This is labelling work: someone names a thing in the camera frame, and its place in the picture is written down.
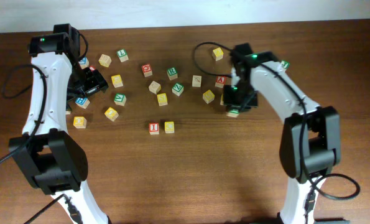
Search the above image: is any yellow block upper left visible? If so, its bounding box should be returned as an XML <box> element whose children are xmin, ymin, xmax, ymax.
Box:
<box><xmin>111</xmin><ymin>75</ymin><xmax>123</xmax><ymax>88</ymax></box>

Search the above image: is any green letter L block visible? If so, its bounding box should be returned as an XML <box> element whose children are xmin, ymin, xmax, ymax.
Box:
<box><xmin>116</xmin><ymin>49</ymin><xmax>129</xmax><ymax>62</ymax></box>

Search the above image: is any green letter R block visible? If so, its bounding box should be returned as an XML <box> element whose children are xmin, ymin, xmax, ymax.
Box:
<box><xmin>226</xmin><ymin>110</ymin><xmax>239</xmax><ymax>118</ymax></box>

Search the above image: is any green letter V block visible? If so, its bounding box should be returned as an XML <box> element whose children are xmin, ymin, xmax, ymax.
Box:
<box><xmin>114</xmin><ymin>93</ymin><xmax>127</xmax><ymax>106</ymax></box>

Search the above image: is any yellow block top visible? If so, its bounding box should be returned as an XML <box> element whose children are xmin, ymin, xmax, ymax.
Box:
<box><xmin>212</xmin><ymin>47</ymin><xmax>224</xmax><ymax>61</ymax></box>

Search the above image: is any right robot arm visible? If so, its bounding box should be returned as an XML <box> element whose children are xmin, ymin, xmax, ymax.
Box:
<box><xmin>223</xmin><ymin>44</ymin><xmax>341</xmax><ymax>223</ymax></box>

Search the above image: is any yellow letter C block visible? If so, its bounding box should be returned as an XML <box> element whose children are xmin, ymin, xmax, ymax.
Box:
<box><xmin>164</xmin><ymin>121</ymin><xmax>175</xmax><ymax>134</ymax></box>

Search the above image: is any yellow letter E block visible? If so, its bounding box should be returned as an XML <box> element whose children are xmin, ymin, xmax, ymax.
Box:
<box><xmin>220</xmin><ymin>94</ymin><xmax>224</xmax><ymax>106</ymax></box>

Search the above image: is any yellow block bottom left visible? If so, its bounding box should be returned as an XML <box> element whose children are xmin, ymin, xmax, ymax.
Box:
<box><xmin>73</xmin><ymin>116</ymin><xmax>87</xmax><ymax>129</ymax></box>

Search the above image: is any blue H block tilted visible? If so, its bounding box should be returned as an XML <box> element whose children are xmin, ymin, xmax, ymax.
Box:
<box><xmin>75</xmin><ymin>98</ymin><xmax>90</xmax><ymax>109</ymax></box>

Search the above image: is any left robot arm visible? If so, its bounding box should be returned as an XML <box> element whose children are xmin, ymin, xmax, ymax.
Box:
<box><xmin>9</xmin><ymin>24</ymin><xmax>111</xmax><ymax>223</ymax></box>

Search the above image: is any green letter Z block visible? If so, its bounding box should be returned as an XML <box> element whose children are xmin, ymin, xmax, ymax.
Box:
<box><xmin>172</xmin><ymin>83</ymin><xmax>184</xmax><ymax>96</ymax></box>

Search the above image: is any green R block upper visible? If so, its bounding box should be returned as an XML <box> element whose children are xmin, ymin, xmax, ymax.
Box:
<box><xmin>167</xmin><ymin>67</ymin><xmax>178</xmax><ymax>80</ymax></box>

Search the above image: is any red letter A block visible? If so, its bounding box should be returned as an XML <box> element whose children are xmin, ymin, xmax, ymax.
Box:
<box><xmin>215</xmin><ymin>76</ymin><xmax>226</xmax><ymax>88</ymax></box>

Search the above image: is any red letter Q block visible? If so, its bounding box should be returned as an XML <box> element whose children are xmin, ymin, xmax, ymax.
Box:
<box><xmin>142</xmin><ymin>64</ymin><xmax>152</xmax><ymax>77</ymax></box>

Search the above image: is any green letter J block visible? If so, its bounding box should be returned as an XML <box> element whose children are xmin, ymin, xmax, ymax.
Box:
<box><xmin>281</xmin><ymin>60</ymin><xmax>290</xmax><ymax>69</ymax></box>

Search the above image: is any blue letter S block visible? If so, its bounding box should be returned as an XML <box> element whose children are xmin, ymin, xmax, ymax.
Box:
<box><xmin>79</xmin><ymin>57</ymin><xmax>89</xmax><ymax>69</ymax></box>

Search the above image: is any yellow tilted block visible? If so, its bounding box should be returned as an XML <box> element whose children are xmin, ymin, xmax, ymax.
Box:
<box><xmin>203</xmin><ymin>90</ymin><xmax>215</xmax><ymax>104</ymax></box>
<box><xmin>104</xmin><ymin>107</ymin><xmax>119</xmax><ymax>121</ymax></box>

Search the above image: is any white picture block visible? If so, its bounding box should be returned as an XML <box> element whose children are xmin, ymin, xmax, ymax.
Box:
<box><xmin>192</xmin><ymin>75</ymin><xmax>202</xmax><ymax>88</ymax></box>

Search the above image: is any yellow letter S block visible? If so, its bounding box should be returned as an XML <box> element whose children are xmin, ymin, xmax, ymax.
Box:
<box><xmin>157</xmin><ymin>93</ymin><xmax>168</xmax><ymax>106</ymax></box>

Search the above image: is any yellow tilted centre block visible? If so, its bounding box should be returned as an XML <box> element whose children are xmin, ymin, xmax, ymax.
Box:
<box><xmin>203</xmin><ymin>90</ymin><xmax>215</xmax><ymax>104</ymax></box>

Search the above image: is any red letter I block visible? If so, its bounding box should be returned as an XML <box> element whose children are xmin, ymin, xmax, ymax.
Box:
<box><xmin>149</xmin><ymin>123</ymin><xmax>160</xmax><ymax>135</ymax></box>

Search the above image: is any plain tilted wooden block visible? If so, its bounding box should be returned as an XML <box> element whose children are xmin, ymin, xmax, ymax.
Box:
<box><xmin>149</xmin><ymin>81</ymin><xmax>161</xmax><ymax>95</ymax></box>

